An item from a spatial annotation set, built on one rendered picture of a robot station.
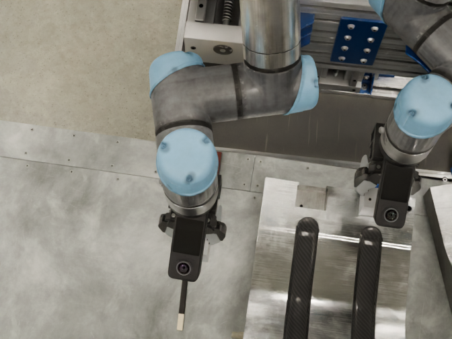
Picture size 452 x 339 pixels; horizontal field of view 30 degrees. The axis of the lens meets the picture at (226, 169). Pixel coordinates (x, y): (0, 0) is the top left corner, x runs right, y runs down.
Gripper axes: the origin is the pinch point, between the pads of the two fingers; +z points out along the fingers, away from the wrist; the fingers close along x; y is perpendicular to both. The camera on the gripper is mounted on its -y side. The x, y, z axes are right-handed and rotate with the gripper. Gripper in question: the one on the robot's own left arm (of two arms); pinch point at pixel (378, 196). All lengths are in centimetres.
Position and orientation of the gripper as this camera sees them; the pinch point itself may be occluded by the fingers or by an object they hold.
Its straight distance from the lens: 143.1
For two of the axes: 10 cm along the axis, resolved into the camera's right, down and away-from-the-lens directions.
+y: 1.5, -9.3, 3.3
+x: -9.9, -1.4, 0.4
